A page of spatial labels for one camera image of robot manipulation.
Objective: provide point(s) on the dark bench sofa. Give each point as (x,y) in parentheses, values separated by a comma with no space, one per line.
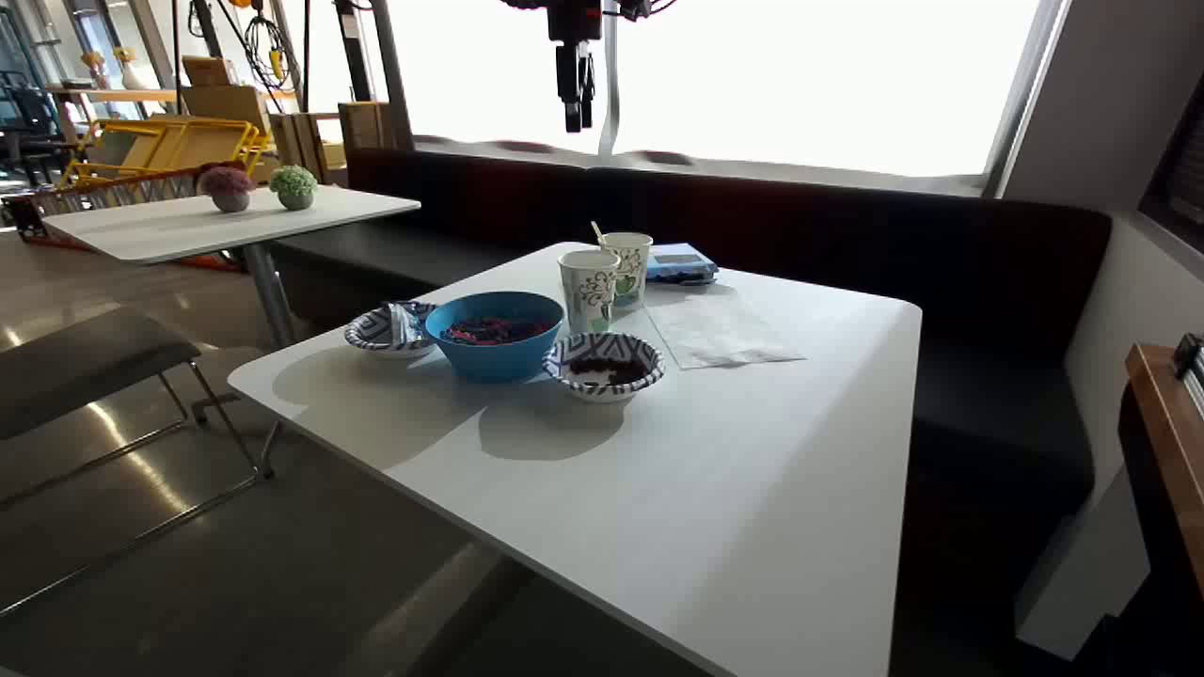
(981,325)

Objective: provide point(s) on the printed paper cup with stirrer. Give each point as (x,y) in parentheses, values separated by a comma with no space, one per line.
(630,267)

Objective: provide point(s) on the coloured beads pile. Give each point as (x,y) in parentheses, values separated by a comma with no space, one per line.
(495,327)

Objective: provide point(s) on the wooden cabinet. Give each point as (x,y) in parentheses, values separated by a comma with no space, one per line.
(1167,439)

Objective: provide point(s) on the printed paper coffee cup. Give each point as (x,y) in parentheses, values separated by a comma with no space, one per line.
(587,300)

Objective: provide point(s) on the white side table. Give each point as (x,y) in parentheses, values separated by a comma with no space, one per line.
(214,222)

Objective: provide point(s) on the white stirrer stick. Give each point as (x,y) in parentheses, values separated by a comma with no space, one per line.
(599,239)

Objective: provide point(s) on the green yarn ball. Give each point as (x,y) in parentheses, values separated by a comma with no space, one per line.
(295,187)

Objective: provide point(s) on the cardboard box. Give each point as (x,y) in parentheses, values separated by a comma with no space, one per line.
(224,93)

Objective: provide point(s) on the yellow cart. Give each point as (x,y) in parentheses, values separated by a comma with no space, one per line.
(162,149)

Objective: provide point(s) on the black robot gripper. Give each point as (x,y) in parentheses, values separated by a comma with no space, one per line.
(574,23)

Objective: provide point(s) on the dark folding chair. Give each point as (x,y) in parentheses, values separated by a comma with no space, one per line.
(90,360)

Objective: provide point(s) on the blue plastic bowl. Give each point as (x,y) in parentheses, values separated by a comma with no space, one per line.
(495,356)

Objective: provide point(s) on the coffee beans pile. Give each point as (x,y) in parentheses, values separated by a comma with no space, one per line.
(613,366)

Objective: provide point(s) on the wooden crate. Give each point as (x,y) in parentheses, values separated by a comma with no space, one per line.
(368,133)

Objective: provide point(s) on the blue snack packet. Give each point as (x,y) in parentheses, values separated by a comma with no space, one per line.
(678,259)

